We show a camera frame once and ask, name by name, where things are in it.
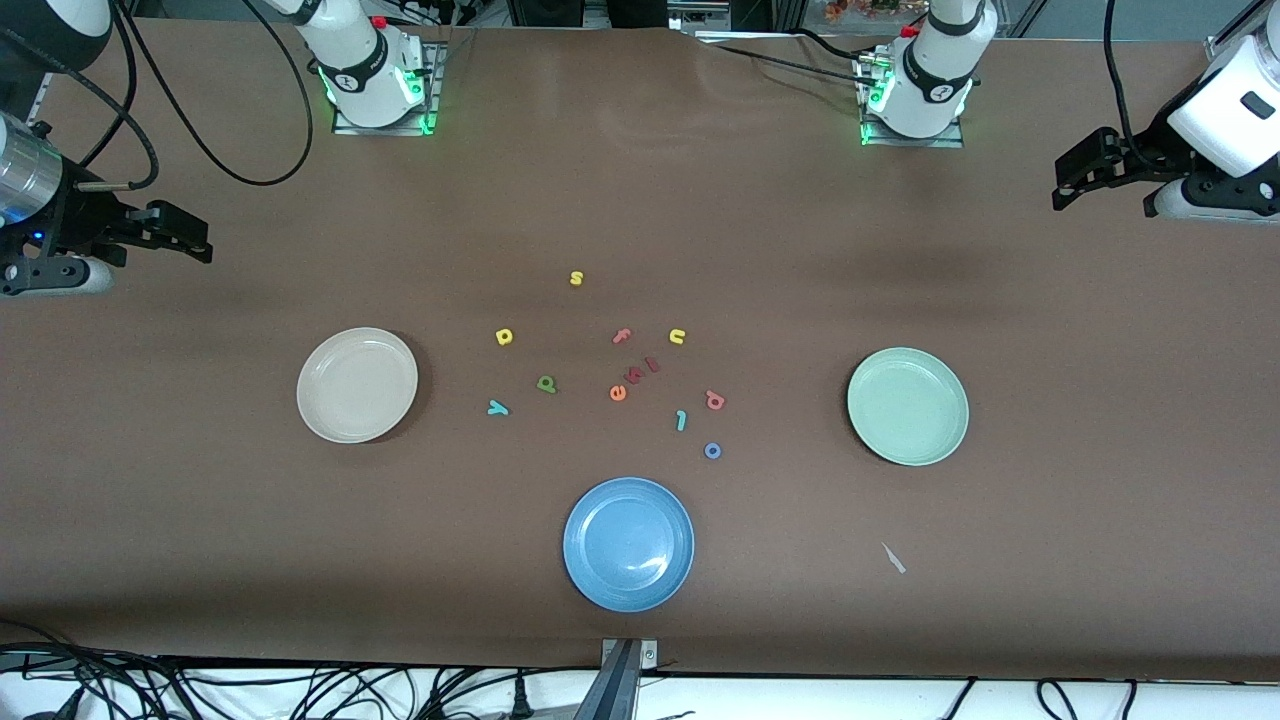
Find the aluminium frame rail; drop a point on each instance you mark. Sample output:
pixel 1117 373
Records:
pixel 1225 38
pixel 40 100

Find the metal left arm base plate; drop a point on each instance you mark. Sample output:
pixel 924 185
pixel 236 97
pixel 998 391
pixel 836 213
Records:
pixel 915 142

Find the beige brown plate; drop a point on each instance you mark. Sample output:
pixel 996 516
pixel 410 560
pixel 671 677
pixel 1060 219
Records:
pixel 357 385

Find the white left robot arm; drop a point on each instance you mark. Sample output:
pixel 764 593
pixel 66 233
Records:
pixel 930 80

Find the green letter p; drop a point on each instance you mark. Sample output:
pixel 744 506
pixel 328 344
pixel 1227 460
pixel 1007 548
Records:
pixel 546 383

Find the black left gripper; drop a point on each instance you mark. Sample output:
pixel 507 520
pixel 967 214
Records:
pixel 1146 160

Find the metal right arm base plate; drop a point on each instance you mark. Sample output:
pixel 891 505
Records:
pixel 433 75

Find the black power plug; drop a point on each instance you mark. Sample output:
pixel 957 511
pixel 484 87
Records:
pixel 520 703

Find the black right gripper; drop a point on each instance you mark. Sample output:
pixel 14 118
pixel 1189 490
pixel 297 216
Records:
pixel 78 218

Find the pale green plate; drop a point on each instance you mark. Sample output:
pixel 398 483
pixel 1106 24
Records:
pixel 908 406

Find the blue plate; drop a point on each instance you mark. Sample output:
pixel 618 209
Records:
pixel 628 544

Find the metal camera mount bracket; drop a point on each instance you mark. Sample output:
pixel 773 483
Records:
pixel 620 680

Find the salmon letter p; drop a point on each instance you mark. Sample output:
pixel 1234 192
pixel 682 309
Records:
pixel 714 400

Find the orange artificial flowers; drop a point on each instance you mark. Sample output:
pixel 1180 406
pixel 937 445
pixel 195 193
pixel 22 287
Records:
pixel 845 10

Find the white paper scrap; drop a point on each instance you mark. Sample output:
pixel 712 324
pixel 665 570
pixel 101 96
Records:
pixel 893 558

